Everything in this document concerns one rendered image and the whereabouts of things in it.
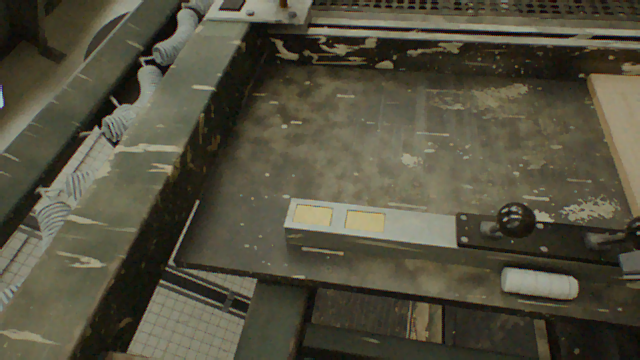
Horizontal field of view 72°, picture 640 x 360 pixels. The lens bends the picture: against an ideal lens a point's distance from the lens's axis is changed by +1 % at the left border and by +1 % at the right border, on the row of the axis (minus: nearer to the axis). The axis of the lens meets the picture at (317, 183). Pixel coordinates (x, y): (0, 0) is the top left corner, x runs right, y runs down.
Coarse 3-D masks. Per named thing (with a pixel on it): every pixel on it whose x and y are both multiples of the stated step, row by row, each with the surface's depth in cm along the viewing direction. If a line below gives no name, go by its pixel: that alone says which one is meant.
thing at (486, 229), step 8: (504, 208) 44; (512, 208) 44; (520, 208) 43; (528, 208) 43; (496, 216) 45; (504, 216) 44; (512, 216) 43; (520, 216) 43; (528, 216) 43; (480, 224) 55; (488, 224) 54; (496, 224) 45; (504, 224) 44; (512, 224) 43; (520, 224) 43; (528, 224) 43; (536, 224) 44; (480, 232) 54; (488, 232) 54; (496, 232) 52; (504, 232) 44; (512, 232) 43; (520, 232) 43; (528, 232) 43
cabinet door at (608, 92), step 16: (592, 80) 78; (608, 80) 78; (624, 80) 78; (592, 96) 77; (608, 96) 75; (624, 96) 75; (608, 112) 72; (624, 112) 72; (608, 128) 70; (624, 128) 70; (608, 144) 70; (624, 144) 67; (624, 160) 65; (624, 176) 64; (624, 192) 64
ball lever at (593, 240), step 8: (632, 224) 43; (624, 232) 43; (632, 232) 42; (584, 240) 53; (592, 240) 52; (600, 240) 51; (608, 240) 49; (616, 240) 48; (624, 240) 46; (632, 240) 42; (592, 248) 52; (600, 248) 52; (608, 248) 52
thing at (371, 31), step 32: (256, 0) 86; (288, 0) 85; (288, 32) 84; (320, 32) 83; (352, 32) 83; (384, 32) 82; (416, 32) 82; (448, 32) 82; (480, 32) 81; (512, 32) 80; (544, 32) 79; (576, 32) 79; (608, 32) 78; (320, 64) 88; (352, 64) 87; (384, 64) 86; (416, 64) 84; (448, 64) 83; (480, 64) 82; (512, 64) 81; (544, 64) 80; (576, 64) 79; (608, 64) 78
